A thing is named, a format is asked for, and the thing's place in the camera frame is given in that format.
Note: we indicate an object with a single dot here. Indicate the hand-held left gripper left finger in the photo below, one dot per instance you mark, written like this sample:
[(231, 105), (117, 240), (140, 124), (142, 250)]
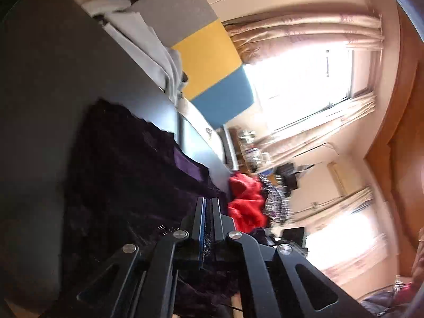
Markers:
[(202, 235)]

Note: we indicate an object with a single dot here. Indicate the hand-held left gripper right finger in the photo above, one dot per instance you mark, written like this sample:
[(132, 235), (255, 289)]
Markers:
[(215, 232)]

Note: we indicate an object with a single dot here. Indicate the dark purple velvet top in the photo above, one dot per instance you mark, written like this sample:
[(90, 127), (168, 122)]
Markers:
[(132, 172)]

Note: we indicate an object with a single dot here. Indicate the red garment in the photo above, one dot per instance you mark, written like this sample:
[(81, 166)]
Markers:
[(246, 202)]

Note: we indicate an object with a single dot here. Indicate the black white patterned garment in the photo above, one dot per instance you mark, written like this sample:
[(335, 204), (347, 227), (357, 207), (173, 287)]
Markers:
[(275, 202)]

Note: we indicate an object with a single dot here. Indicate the cluttered wooden side table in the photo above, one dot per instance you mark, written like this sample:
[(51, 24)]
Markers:
[(251, 152)]

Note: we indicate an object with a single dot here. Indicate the black monitor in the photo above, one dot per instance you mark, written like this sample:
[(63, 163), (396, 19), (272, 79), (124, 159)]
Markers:
[(286, 175)]

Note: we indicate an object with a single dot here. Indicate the small window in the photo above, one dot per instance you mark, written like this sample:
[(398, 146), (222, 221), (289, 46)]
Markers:
[(347, 238)]

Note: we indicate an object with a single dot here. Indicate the large window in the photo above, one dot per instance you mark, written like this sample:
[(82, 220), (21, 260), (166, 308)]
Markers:
[(298, 86)]

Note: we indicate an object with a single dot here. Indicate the grey yellow blue chair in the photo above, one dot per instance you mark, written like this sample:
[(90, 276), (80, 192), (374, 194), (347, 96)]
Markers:
[(208, 59)]

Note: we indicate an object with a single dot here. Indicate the grey garment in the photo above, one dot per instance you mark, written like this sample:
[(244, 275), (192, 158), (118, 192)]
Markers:
[(145, 46)]

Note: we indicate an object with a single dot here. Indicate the white cloth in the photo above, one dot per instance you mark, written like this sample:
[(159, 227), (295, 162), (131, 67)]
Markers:
[(99, 6)]

